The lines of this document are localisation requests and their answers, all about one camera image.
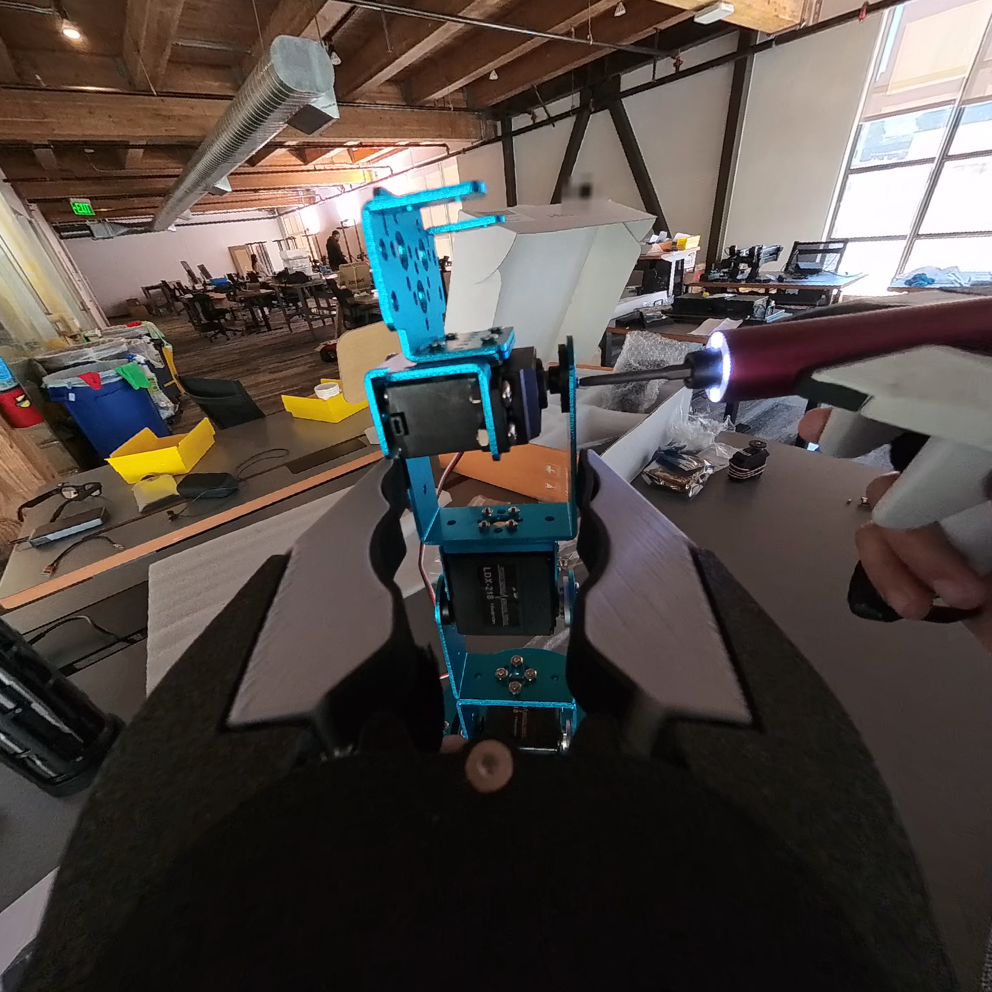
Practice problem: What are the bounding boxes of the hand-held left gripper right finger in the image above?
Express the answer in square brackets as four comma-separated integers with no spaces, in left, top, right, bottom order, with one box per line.
[568,449,754,727]

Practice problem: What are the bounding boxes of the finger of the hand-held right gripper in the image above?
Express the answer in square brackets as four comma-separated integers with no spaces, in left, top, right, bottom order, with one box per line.
[798,345,992,440]

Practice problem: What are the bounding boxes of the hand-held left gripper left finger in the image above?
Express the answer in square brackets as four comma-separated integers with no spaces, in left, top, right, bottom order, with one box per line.
[225,459,425,727]

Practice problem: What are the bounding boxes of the red electric screwdriver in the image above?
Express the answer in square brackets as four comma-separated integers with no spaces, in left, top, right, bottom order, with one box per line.
[577,297,992,406]

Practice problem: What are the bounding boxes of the blue toy robot arm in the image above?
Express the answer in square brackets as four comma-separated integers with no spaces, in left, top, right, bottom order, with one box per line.
[360,180,582,758]

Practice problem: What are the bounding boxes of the grey desk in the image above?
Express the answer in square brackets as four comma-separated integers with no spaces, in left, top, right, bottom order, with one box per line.
[0,430,992,992]
[0,403,389,615]

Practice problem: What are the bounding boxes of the person's right hand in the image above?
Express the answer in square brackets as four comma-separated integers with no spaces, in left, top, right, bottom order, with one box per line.
[797,405,992,649]

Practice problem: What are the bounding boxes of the white foam sheet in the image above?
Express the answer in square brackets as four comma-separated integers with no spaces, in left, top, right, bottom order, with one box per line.
[146,484,443,694]

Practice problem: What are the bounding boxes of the foil bag of parts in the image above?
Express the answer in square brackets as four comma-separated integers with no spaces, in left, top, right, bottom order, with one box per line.
[642,447,719,499]

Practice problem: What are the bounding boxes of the black monitor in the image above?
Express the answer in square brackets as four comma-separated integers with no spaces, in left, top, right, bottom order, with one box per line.
[783,239,850,280]

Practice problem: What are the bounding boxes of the pale yellow pouch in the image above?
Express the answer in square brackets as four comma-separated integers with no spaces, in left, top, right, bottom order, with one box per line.
[130,473,181,513]

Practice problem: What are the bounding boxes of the yellow plastic bin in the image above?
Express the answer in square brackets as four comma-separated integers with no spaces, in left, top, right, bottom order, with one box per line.
[280,378,375,425]
[105,417,218,486]

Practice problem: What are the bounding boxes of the large window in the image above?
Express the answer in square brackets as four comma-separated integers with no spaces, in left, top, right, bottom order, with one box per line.
[824,0,992,282]

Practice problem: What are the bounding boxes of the black waste bin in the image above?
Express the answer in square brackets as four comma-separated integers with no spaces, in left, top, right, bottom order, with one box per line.
[177,375,267,430]

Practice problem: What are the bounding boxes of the bubble wrap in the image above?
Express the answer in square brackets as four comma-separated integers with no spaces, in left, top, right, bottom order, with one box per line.
[611,329,702,415]

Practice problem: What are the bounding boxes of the pale wooden chair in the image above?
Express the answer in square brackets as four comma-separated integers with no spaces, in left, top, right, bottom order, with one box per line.
[335,321,406,406]

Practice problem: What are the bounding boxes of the black eyeglasses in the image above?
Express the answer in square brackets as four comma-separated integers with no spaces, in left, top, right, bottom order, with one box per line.
[15,481,104,523]

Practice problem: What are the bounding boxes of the blue plastic barrel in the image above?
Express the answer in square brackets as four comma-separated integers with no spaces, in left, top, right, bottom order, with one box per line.
[44,370,173,460]

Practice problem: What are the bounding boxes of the group of office desks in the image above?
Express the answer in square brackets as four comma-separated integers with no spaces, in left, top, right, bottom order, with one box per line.
[138,236,375,344]

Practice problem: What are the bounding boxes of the grey trash bin with liner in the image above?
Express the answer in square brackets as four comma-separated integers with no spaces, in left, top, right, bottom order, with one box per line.
[35,337,167,377]

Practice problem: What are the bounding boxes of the red fire extinguisher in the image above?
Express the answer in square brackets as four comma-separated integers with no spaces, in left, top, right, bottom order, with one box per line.
[0,383,45,429]

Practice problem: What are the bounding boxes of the orange and white cardboard box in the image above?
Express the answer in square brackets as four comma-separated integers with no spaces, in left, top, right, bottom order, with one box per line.
[443,199,692,501]

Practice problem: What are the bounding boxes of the red white servo cable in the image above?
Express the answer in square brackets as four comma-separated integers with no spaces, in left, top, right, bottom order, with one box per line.
[418,448,468,615]

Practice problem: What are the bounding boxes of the silver air duct capped end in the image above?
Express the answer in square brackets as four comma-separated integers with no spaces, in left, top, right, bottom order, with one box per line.
[149,34,342,235]

